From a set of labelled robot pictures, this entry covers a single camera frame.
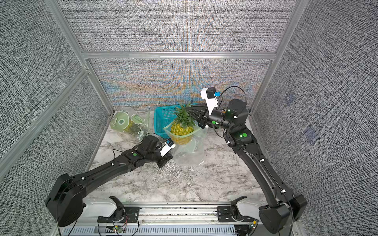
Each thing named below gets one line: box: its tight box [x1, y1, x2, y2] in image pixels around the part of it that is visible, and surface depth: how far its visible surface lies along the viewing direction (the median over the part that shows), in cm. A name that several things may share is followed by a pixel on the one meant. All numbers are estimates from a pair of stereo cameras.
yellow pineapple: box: [170, 103, 196, 146], surface depth 65 cm
